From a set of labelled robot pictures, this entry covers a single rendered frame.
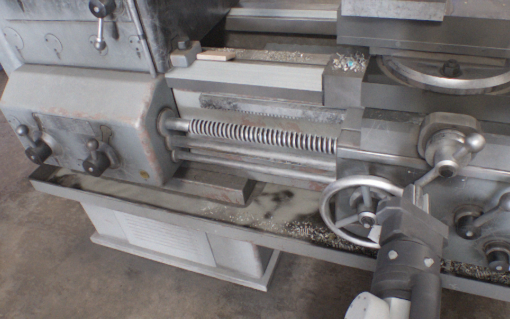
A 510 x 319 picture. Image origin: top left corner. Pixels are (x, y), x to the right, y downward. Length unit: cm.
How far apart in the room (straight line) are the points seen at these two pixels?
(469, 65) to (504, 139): 14
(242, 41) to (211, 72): 39
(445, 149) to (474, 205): 22
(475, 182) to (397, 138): 17
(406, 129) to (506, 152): 17
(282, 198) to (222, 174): 20
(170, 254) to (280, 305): 47
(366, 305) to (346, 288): 101
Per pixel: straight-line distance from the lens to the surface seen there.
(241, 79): 100
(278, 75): 98
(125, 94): 109
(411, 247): 60
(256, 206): 125
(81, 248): 192
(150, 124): 107
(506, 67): 81
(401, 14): 74
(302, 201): 125
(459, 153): 69
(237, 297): 155
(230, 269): 156
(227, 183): 124
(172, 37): 107
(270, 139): 97
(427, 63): 79
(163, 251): 168
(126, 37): 108
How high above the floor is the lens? 133
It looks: 41 degrees down
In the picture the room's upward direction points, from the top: 10 degrees counter-clockwise
